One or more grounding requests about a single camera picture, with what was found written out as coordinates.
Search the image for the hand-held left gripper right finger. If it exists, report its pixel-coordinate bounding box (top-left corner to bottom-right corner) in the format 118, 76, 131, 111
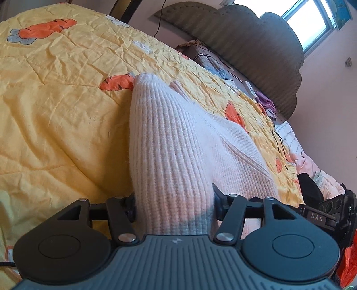
212, 184, 301, 243

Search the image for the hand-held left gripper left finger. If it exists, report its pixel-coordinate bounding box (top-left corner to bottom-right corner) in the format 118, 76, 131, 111
57, 193, 140, 246

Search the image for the white ribbed knit sweater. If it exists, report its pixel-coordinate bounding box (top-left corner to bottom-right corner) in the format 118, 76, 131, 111
128, 73, 281, 238

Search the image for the orange plastic bag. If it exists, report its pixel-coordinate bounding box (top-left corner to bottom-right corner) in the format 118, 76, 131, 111
338, 245, 357, 288

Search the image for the pink floral bedding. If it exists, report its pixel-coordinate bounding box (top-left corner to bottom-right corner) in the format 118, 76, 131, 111
275, 120, 346, 197

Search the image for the purple cloth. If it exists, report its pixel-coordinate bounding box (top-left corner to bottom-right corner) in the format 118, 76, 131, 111
255, 91, 277, 121

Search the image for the white remote control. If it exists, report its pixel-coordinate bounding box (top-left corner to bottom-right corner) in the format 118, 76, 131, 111
243, 81, 259, 99

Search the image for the yellow carrot print quilt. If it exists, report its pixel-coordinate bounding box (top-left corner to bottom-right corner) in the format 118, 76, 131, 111
0, 11, 307, 283

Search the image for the blue grey striped pillow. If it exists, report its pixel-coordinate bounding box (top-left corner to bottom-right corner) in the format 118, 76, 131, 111
176, 42, 244, 84

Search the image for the grey padded headboard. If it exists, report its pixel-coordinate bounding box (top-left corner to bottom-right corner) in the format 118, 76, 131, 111
153, 1, 305, 120

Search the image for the window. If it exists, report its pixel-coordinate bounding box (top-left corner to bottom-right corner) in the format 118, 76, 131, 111
234, 0, 337, 54

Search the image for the thin black cable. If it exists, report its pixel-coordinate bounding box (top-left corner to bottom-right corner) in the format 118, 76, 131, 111
271, 129, 292, 171

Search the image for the black wall cable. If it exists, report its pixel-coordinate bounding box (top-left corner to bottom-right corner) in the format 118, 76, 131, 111
153, 8, 166, 37

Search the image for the blue yellow wall poster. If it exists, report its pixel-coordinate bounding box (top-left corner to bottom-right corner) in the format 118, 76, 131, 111
326, 0, 352, 31

